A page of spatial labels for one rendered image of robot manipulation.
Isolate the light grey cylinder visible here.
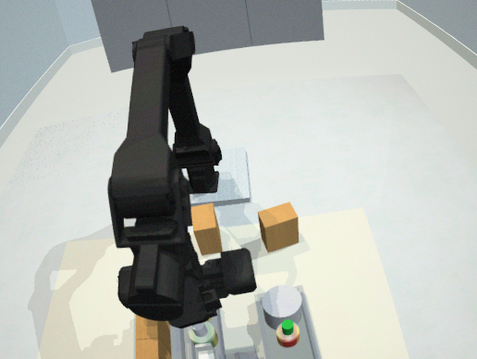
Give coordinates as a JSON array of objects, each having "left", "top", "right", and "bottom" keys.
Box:
[{"left": 262, "top": 284, "right": 302, "bottom": 330}]

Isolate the tan cardboard-coloured cube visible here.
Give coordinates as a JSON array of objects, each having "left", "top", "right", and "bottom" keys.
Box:
[
  {"left": 258, "top": 203, "right": 299, "bottom": 253},
  {"left": 191, "top": 204, "right": 223, "bottom": 255}
]

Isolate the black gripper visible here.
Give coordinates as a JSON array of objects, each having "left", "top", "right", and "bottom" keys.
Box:
[{"left": 117, "top": 243, "right": 257, "bottom": 309}]

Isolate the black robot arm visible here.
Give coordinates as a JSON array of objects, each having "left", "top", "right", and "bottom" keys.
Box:
[{"left": 107, "top": 26, "right": 222, "bottom": 328}]

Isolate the brown rectangular block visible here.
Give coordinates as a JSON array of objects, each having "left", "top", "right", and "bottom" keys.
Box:
[
  {"left": 135, "top": 339, "right": 172, "bottom": 359},
  {"left": 136, "top": 315, "right": 171, "bottom": 354}
]

